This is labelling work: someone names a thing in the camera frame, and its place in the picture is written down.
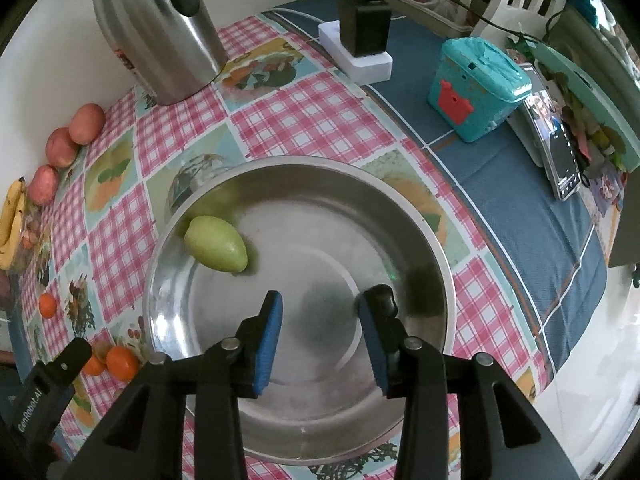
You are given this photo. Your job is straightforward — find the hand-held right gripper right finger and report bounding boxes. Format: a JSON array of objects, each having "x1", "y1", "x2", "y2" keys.
[{"x1": 356, "y1": 284, "x2": 593, "y2": 480}]

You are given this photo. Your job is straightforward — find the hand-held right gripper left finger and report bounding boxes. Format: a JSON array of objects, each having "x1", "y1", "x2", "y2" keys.
[{"x1": 47, "y1": 290, "x2": 284, "y2": 480}]

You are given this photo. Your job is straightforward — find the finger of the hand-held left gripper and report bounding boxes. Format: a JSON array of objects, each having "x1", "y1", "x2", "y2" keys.
[{"x1": 47, "y1": 337, "x2": 94, "y2": 388}]

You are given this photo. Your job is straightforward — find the stainless steel bowl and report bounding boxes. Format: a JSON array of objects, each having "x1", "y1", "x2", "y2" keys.
[{"x1": 142, "y1": 156, "x2": 457, "y2": 461}]

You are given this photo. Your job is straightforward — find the green mango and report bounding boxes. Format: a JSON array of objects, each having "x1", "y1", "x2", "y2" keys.
[{"x1": 184, "y1": 216, "x2": 249, "y2": 274}]

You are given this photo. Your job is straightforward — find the clear plastic fruit container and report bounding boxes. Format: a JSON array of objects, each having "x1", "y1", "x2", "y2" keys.
[{"x1": 10, "y1": 200, "x2": 51, "y2": 273}]

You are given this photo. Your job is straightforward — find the yellow banana bunch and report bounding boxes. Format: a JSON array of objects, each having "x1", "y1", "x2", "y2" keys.
[{"x1": 0, "y1": 177, "x2": 27, "y2": 271}]

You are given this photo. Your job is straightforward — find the red apple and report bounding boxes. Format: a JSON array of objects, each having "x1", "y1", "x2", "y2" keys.
[
  {"x1": 27, "y1": 165, "x2": 61, "y2": 207},
  {"x1": 45, "y1": 127, "x2": 81, "y2": 167},
  {"x1": 68, "y1": 103, "x2": 107, "y2": 145}
]

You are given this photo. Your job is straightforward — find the pink checked tablecloth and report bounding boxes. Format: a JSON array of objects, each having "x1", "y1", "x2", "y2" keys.
[{"x1": 10, "y1": 12, "x2": 551, "y2": 480}]

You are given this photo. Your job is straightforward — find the teal plastic box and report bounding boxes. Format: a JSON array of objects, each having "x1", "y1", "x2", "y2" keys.
[{"x1": 427, "y1": 37, "x2": 533, "y2": 143}]

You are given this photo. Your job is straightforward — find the white phone stand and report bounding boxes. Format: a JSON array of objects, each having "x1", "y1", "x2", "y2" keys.
[{"x1": 507, "y1": 105, "x2": 551, "y2": 168}]

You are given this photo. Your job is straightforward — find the smartphone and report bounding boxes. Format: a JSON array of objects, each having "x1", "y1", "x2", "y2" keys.
[{"x1": 522, "y1": 62, "x2": 583, "y2": 202}]

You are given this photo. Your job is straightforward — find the white power strip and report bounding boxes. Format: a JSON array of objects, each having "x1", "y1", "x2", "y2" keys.
[{"x1": 318, "y1": 20, "x2": 394, "y2": 83}]

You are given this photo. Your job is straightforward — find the colourful printed card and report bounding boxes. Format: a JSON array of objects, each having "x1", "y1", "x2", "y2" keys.
[{"x1": 565, "y1": 75, "x2": 631, "y2": 211}]

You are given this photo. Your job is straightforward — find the black power adapter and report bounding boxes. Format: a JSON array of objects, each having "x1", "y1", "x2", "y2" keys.
[{"x1": 338, "y1": 0, "x2": 392, "y2": 57}]

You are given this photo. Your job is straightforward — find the stainless steel thermos jug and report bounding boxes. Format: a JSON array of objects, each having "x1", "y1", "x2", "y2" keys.
[{"x1": 82, "y1": 0, "x2": 230, "y2": 106}]

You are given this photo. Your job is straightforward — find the teal plastic board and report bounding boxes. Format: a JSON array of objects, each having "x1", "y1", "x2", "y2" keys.
[{"x1": 520, "y1": 40, "x2": 640, "y2": 171}]

